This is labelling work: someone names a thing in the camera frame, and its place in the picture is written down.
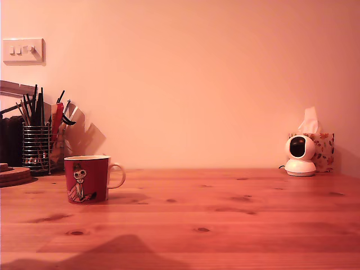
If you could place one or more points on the red cartoon print mug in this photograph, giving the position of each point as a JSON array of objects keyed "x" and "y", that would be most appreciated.
[{"x": 93, "y": 180}]

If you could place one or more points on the silver metal utensil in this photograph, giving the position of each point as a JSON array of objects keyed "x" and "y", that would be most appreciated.
[{"x": 76, "y": 112}]

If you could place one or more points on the black curved utensil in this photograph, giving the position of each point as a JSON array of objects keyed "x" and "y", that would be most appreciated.
[{"x": 69, "y": 121}]

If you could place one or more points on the red kitchen utensil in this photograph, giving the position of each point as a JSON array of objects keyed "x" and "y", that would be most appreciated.
[{"x": 58, "y": 112}]

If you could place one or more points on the white tissue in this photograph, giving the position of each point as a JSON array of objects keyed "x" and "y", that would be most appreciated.
[{"x": 310, "y": 121}]

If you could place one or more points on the black flat spatula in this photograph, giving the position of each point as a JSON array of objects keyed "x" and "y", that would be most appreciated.
[{"x": 40, "y": 112}]

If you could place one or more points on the floral tissue box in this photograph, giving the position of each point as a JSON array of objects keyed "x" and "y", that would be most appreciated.
[{"x": 326, "y": 152}]

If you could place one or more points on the brown wooden stick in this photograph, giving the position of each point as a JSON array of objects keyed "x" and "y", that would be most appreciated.
[{"x": 27, "y": 119}]

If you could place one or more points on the round cork trivet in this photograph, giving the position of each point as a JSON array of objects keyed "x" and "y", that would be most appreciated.
[
  {"x": 17, "y": 182},
  {"x": 19, "y": 172}
]

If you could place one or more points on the black ribbed appliance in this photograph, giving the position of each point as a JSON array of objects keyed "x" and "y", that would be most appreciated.
[{"x": 11, "y": 140}]

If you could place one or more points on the small cork coaster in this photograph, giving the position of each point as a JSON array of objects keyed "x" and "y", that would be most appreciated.
[{"x": 5, "y": 167}]

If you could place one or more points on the small white round camera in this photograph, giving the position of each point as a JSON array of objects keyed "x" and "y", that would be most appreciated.
[{"x": 307, "y": 149}]

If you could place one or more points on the white wall switch plate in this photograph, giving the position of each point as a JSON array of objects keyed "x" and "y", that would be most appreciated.
[{"x": 23, "y": 57}]

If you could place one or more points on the grey metal rail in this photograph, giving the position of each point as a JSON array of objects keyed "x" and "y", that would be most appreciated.
[{"x": 11, "y": 85}]

